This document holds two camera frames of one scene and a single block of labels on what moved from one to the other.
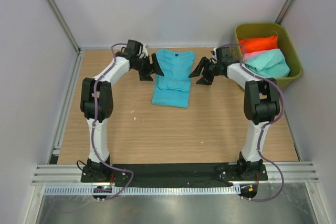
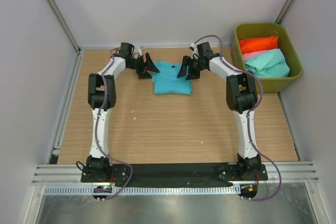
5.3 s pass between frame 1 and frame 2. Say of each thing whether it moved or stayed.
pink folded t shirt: stayed
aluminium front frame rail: stayed
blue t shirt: moved
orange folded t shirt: stayed
